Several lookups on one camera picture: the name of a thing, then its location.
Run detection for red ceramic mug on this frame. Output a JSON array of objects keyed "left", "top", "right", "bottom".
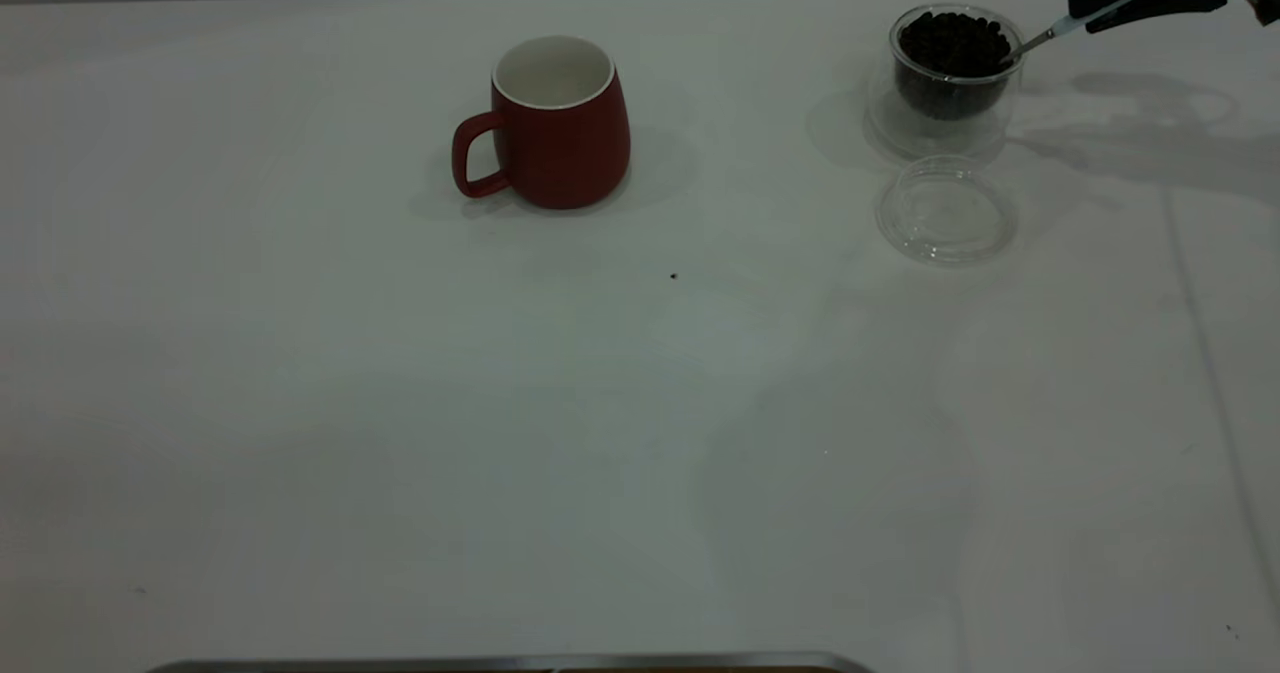
[{"left": 451, "top": 35, "right": 633, "bottom": 211}]

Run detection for clear round glass lid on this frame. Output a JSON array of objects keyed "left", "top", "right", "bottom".
[{"left": 876, "top": 155, "right": 1019, "bottom": 267}]

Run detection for steel spoon pale blue handle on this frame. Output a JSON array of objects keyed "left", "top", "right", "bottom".
[{"left": 1000, "top": 0, "right": 1143, "bottom": 62}]

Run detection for pile of coffee beans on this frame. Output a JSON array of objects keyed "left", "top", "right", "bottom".
[{"left": 896, "top": 13, "right": 1013, "bottom": 120}]

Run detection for clear double-wall glass cup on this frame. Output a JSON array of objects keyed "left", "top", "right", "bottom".
[{"left": 864, "top": 4, "right": 1024, "bottom": 162}]

